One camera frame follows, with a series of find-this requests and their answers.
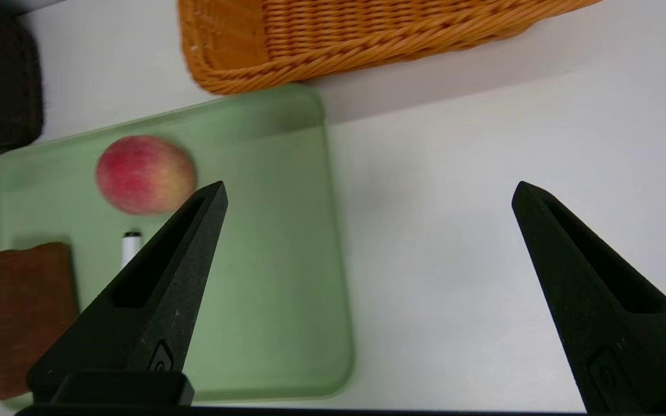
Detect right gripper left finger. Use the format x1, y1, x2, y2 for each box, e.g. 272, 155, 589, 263
27, 181, 229, 404

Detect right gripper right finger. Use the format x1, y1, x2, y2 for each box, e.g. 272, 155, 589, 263
512, 181, 666, 416

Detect white marker pen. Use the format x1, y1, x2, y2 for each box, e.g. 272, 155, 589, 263
121, 231, 143, 270

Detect brown towel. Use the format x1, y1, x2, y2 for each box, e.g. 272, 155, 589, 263
0, 243, 79, 400

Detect pink peach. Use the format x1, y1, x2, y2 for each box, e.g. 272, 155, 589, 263
96, 135, 198, 216

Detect orange wicker basket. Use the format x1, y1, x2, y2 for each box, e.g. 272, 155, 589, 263
178, 0, 602, 96

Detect green plastic tray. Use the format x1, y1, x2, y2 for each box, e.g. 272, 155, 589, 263
0, 84, 356, 411

